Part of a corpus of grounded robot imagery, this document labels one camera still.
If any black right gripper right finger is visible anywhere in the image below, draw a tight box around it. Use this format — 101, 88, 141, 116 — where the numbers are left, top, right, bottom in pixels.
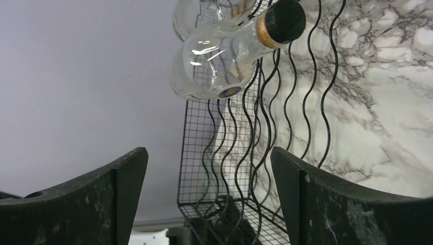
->
271, 147, 432, 244

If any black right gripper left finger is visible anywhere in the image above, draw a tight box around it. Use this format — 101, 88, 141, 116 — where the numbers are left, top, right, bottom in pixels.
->
1, 147, 149, 244

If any clear bottle cork stopper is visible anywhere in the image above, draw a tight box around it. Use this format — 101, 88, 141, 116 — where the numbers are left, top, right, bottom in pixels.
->
173, 0, 256, 41
168, 1, 306, 101

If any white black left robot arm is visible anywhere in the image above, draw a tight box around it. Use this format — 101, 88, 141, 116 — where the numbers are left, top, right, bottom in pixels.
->
128, 228, 191, 245

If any black wire wine rack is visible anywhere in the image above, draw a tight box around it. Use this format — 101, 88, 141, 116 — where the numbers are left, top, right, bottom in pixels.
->
178, 1, 346, 244

